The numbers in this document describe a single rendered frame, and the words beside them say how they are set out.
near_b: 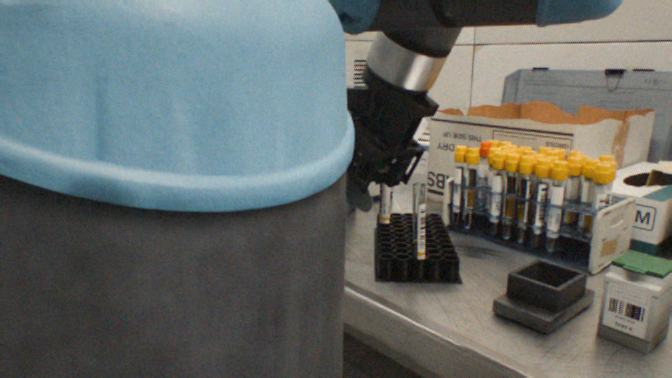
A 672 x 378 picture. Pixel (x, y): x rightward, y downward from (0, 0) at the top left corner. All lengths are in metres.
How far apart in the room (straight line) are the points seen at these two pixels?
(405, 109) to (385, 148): 0.05
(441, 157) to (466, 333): 0.43
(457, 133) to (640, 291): 0.43
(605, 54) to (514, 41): 0.19
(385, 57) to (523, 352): 0.29
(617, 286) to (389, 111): 0.26
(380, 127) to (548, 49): 0.63
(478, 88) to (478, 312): 0.77
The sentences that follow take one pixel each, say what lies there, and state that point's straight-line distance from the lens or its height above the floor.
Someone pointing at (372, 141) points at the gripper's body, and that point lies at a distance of 0.54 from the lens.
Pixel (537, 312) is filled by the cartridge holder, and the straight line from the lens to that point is 0.49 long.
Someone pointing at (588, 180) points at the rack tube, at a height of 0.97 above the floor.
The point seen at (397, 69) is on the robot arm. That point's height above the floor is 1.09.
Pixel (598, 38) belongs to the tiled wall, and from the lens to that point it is 1.09.
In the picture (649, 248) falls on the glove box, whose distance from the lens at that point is 0.72.
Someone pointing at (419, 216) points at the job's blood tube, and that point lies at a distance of 0.53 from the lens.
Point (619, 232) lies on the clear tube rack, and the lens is 0.67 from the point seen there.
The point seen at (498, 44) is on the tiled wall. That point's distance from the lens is 1.19.
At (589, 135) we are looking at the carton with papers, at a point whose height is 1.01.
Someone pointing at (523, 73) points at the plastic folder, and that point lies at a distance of 1.15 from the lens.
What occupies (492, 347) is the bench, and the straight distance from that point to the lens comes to 0.45.
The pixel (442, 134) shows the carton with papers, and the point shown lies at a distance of 0.83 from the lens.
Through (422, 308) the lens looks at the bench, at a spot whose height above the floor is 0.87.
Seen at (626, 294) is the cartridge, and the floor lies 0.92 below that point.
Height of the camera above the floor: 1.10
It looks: 14 degrees down
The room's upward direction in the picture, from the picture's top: straight up
